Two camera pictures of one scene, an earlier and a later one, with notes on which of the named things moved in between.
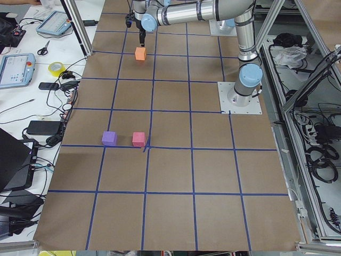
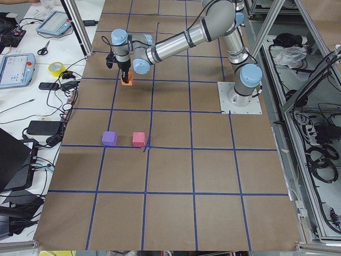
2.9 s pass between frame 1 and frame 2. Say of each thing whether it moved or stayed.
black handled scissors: stayed
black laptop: stayed
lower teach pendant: stayed
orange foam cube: moved
